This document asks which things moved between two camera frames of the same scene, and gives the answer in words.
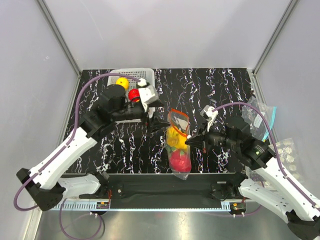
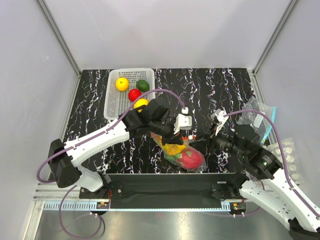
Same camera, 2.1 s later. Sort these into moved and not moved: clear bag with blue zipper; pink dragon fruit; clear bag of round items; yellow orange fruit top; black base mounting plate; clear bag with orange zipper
Moved: pink dragon fruit; clear bag with orange zipper
Not moved: clear bag with blue zipper; yellow orange fruit top; clear bag of round items; black base mounting plate
